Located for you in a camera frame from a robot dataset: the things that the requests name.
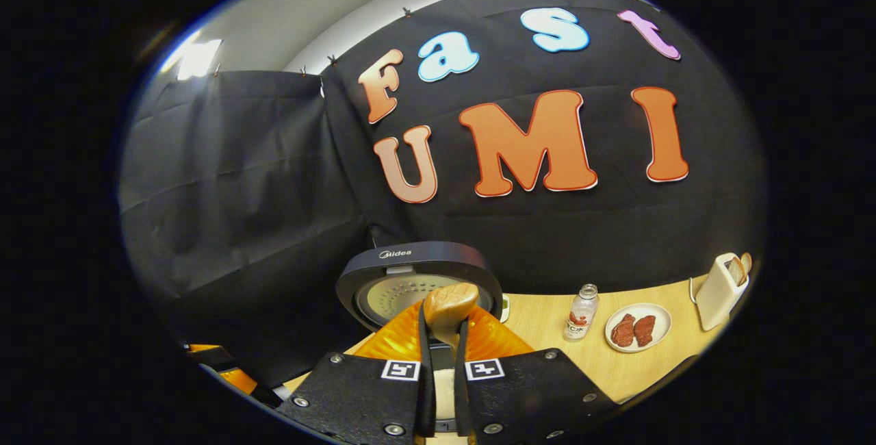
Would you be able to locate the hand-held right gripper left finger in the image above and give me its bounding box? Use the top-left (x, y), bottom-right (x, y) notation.
top-left (276, 300), bottom-right (435, 445)

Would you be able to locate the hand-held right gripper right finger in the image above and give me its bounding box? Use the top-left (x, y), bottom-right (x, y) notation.
top-left (454, 300), bottom-right (620, 445)

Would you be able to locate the white rice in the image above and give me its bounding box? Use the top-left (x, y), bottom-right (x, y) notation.
top-left (435, 368), bottom-right (456, 420)

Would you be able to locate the wooden spoon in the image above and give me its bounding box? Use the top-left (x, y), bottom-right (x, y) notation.
top-left (423, 283), bottom-right (480, 350)

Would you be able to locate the dark rice cooker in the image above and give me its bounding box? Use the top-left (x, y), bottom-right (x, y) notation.
top-left (335, 241), bottom-right (504, 336)

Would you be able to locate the clear plastic bottle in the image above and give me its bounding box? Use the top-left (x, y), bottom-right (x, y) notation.
top-left (564, 283), bottom-right (600, 342)

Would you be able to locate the white round plate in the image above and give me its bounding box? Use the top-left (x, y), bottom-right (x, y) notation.
top-left (605, 303), bottom-right (673, 353)

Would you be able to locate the white toaster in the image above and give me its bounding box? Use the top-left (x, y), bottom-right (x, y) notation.
top-left (695, 253), bottom-right (750, 331)

